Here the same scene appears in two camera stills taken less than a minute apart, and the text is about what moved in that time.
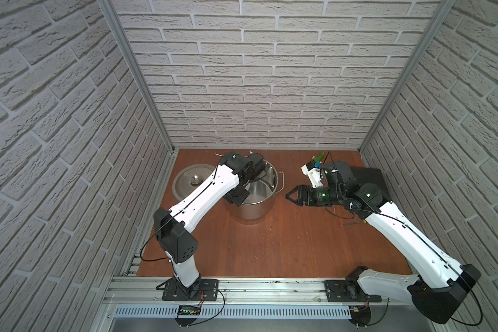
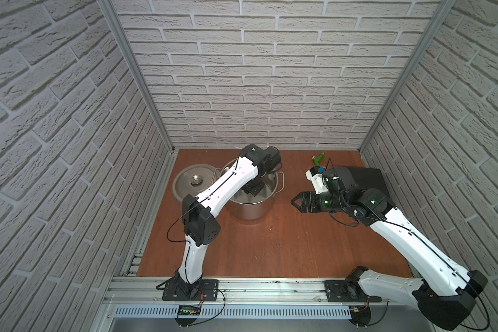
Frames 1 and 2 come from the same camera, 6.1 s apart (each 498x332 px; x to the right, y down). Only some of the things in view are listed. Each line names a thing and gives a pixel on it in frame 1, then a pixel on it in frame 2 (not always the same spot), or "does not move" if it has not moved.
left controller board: (187, 315) does not move
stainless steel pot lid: (188, 177) does not move
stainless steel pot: (259, 204) does not move
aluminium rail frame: (142, 298) does not move
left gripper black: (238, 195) -> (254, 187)
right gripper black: (301, 189) -> (303, 197)
